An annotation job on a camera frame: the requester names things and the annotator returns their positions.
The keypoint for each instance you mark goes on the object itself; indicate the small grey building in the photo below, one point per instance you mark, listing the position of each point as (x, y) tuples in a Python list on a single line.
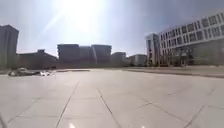
[(118, 59)]

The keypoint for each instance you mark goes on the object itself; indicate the pale low building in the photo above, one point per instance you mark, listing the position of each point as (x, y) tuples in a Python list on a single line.
[(138, 60)]

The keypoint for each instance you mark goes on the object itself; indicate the low dark building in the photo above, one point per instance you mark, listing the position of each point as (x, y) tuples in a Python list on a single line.
[(38, 60)]

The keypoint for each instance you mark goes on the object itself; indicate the large white building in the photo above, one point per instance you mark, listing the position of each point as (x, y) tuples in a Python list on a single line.
[(200, 35)]

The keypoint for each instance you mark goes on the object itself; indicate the pale paved plaza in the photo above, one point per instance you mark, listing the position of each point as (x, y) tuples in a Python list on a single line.
[(110, 96)]

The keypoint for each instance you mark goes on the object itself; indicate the pale car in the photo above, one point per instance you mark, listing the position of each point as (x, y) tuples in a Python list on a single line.
[(23, 72)]

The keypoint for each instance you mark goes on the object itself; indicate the wide dark block building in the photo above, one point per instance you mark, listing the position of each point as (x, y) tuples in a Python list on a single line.
[(70, 53)]

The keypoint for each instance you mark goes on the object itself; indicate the tall dark building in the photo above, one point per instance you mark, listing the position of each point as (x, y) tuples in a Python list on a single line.
[(8, 46)]

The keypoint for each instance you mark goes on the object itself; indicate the raised paved bed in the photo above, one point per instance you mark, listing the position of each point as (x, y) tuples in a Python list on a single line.
[(186, 71)]

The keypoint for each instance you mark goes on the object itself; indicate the flat dark planting bed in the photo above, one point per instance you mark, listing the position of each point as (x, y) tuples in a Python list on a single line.
[(71, 70)]

